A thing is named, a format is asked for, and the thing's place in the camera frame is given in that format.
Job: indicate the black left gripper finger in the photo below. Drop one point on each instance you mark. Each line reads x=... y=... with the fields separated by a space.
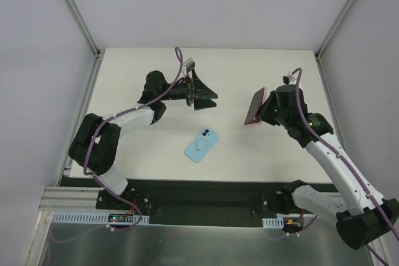
x=201 y=104
x=200 y=90

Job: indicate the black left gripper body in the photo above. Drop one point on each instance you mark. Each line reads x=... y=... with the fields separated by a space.
x=189 y=92

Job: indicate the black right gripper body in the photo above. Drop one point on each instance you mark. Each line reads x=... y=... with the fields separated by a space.
x=268 y=109

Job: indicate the black smartphone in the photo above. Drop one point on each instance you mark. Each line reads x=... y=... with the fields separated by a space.
x=252 y=117

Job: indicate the pink phone case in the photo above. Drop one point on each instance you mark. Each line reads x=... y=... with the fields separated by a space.
x=264 y=106

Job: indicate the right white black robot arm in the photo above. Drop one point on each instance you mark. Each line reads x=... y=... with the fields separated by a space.
x=364 y=214

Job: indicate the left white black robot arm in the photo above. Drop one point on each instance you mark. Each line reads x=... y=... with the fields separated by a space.
x=95 y=144

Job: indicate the light blue phone case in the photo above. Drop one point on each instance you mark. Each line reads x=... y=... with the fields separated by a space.
x=202 y=145

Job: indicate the metal front sheet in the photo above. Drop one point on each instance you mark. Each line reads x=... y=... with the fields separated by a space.
x=148 y=244

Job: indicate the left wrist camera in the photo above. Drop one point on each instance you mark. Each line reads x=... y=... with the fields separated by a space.
x=188 y=65

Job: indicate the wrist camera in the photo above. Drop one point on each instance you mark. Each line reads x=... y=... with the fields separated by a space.
x=188 y=65
x=289 y=79

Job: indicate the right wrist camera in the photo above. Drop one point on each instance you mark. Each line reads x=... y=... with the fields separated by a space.
x=289 y=79

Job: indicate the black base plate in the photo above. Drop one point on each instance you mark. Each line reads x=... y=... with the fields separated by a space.
x=202 y=203

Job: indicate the right white cable duct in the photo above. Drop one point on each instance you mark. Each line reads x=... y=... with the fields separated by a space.
x=273 y=223

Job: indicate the white cable duct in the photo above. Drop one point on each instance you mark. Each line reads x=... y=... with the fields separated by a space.
x=98 y=218
x=273 y=223

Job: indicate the left aluminium frame post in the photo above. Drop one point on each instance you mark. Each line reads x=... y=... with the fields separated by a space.
x=83 y=28

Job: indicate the aluminium frame post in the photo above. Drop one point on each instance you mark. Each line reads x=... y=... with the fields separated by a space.
x=338 y=21
x=83 y=28

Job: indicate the right aluminium frame post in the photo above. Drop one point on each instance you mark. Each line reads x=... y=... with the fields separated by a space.
x=338 y=21

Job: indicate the left white cable duct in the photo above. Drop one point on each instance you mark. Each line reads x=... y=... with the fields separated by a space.
x=98 y=218

